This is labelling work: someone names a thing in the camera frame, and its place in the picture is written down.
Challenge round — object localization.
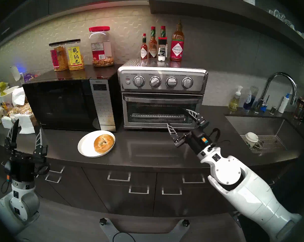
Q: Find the sliced bagel half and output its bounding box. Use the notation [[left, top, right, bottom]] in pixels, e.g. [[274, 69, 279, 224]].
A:
[[95, 146, 114, 154], [94, 134, 115, 153]]

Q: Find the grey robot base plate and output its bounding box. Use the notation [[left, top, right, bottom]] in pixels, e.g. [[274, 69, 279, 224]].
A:
[[99, 218, 190, 242]]

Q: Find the small red Tabasco bottle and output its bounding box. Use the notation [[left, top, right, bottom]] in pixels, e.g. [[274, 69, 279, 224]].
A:
[[141, 34, 148, 60]]

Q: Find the wire sink rack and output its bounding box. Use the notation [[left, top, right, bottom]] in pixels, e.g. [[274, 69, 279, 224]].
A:
[[241, 135, 288, 154]]

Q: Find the large jar red lid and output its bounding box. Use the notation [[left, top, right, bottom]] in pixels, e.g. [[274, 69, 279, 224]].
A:
[[89, 26, 115, 67]]

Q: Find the black microwave oven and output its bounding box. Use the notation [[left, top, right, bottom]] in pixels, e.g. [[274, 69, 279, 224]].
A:
[[23, 65, 123, 132]]

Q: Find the bagged bread loaf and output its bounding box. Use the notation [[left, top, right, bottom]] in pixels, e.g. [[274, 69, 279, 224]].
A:
[[6, 103, 39, 126]]

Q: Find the medium orange Tabasco bottle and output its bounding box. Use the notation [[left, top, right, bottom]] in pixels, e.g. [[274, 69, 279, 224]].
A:
[[148, 26, 158, 60]]

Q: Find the chrome gooseneck faucet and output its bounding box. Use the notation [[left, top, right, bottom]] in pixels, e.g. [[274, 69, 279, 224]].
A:
[[254, 72, 298, 114]]

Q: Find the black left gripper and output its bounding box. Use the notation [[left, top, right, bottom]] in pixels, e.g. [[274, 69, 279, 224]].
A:
[[4, 119, 48, 182]]

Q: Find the stainless steel toaster oven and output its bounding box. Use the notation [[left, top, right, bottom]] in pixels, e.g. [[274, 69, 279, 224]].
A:
[[118, 58, 208, 130]]

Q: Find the black capped salt shaker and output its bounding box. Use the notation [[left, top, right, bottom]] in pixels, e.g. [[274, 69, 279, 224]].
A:
[[158, 37, 168, 62]]

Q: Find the large Tabasco sauce bottle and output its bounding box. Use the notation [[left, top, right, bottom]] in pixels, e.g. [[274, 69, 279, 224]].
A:
[[170, 20, 185, 62]]

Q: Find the dark wood wall shelf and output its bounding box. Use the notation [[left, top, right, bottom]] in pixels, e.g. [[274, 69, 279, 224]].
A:
[[149, 0, 304, 63]]

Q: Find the snack jar red label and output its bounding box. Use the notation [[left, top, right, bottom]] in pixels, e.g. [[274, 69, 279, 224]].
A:
[[49, 42, 68, 72]]

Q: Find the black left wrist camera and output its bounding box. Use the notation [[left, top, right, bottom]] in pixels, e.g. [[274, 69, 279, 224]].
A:
[[4, 161, 12, 183]]

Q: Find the snack jar yellow label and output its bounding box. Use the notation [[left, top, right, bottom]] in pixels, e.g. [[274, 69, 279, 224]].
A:
[[65, 39, 85, 71]]

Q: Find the white bowl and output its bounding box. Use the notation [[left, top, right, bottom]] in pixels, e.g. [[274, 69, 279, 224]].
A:
[[0, 86, 19, 104]]

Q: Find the white paper wall note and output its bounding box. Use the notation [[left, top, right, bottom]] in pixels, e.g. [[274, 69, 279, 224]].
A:
[[10, 66, 21, 81]]

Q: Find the glass toaster oven door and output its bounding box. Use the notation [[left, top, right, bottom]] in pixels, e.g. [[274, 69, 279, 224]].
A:
[[122, 93, 203, 127]]

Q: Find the clear drinking glasses row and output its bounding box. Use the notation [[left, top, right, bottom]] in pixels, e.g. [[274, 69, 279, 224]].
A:
[[268, 9, 295, 30]]

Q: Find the crumpled white paper bag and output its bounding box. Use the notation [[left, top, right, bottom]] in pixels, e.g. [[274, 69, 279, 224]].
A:
[[12, 87, 26, 106]]

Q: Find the blue dish soap bottle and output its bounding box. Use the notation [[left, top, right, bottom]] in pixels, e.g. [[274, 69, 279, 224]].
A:
[[243, 86, 259, 111]]

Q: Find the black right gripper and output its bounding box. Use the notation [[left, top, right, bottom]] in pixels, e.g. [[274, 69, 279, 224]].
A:
[[167, 109, 213, 155]]

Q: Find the white round plate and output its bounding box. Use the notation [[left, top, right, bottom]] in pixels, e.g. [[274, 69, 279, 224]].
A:
[[78, 130, 116, 158]]

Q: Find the yellow soap pump dispenser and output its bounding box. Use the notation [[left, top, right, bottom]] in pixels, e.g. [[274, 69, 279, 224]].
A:
[[228, 86, 243, 111]]

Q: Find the dark glass jar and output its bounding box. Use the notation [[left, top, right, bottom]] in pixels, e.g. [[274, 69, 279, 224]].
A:
[[293, 97, 304, 121]]

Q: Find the white bottle blue cap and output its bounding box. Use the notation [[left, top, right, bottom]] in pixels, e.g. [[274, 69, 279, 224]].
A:
[[278, 94, 290, 114]]

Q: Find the paper coffee cup white lid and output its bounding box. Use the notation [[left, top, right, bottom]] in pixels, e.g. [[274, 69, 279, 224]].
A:
[[244, 132, 259, 148]]

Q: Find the dark wood upper cabinet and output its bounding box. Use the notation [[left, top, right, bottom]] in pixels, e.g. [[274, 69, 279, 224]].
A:
[[0, 0, 153, 54]]

